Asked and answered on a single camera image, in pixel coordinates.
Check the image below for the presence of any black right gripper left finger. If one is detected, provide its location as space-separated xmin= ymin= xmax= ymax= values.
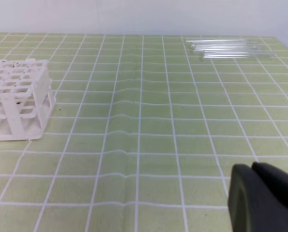
xmin=228 ymin=164 xmax=288 ymax=232

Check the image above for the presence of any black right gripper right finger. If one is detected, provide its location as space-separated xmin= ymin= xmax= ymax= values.
xmin=252 ymin=162 xmax=288 ymax=209

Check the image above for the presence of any green grid tablecloth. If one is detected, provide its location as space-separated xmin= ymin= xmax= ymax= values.
xmin=0 ymin=33 xmax=288 ymax=232

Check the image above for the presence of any spare glass test tube bottom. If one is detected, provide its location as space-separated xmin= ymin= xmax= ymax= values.
xmin=202 ymin=51 xmax=275 ymax=60

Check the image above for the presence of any spare glass test tube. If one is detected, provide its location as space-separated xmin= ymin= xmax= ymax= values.
xmin=185 ymin=39 xmax=256 ymax=44
xmin=191 ymin=44 xmax=262 ymax=52
xmin=202 ymin=51 xmax=275 ymax=60

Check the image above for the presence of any spare glass test tube middle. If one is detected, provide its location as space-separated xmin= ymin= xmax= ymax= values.
xmin=191 ymin=44 xmax=262 ymax=52

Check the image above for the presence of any spare glass test tube top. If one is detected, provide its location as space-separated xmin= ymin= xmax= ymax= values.
xmin=185 ymin=39 xmax=256 ymax=44

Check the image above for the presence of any white plastic test tube rack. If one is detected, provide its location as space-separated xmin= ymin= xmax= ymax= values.
xmin=0 ymin=58 xmax=56 ymax=141

